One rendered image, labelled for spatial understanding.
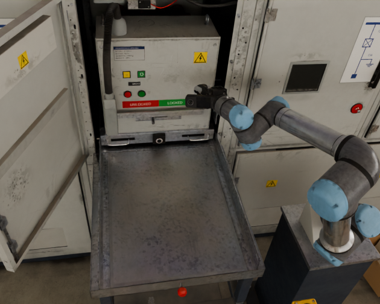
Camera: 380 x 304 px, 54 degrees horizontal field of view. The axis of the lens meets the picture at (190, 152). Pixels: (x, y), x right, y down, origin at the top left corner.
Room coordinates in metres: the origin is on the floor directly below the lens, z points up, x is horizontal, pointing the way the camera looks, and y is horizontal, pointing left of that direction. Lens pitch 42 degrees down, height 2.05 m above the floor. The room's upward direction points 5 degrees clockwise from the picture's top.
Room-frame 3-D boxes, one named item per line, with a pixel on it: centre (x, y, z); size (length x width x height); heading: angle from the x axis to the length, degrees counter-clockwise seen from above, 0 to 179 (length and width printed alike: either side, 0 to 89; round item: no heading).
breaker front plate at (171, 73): (1.35, 0.16, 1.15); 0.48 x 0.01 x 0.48; 103
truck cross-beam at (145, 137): (1.37, 0.16, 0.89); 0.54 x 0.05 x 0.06; 103
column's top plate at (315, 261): (1.00, -0.63, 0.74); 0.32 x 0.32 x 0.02; 15
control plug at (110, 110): (1.24, 0.35, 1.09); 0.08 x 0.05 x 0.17; 13
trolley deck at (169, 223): (0.98, 0.07, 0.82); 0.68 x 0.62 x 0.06; 13
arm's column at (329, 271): (1.00, -0.63, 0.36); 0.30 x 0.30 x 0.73; 15
